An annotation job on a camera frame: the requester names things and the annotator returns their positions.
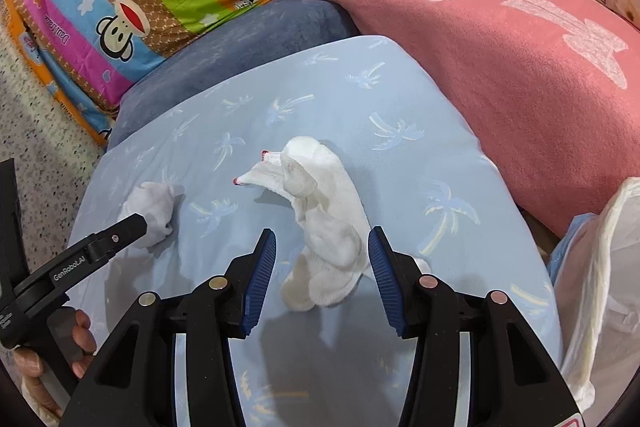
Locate white socks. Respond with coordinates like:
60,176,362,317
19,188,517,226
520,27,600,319
232,136,432,313

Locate white plastic bag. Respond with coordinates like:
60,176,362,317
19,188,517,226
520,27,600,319
550,177,640,413

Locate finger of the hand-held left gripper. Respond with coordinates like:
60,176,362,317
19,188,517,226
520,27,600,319
12,213,149,314

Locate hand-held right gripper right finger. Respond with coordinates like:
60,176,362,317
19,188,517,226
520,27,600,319
367,227,583,427

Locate small white tissue ball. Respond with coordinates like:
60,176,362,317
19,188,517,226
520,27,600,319
117,181,176,250

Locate pink blanket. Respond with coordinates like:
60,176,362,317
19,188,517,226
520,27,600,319
270,0,640,240

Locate orange-edged monkey print pillow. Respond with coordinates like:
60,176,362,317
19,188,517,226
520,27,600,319
0,0,118,146

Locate person's left hand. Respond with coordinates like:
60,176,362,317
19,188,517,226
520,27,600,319
12,308,98,415

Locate light blue palm print pillow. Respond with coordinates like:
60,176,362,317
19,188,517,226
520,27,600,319
65,35,563,427

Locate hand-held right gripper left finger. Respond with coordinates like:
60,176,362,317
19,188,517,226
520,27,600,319
60,228,278,427

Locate blue-grey cushion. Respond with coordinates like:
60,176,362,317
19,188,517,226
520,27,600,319
107,0,361,150

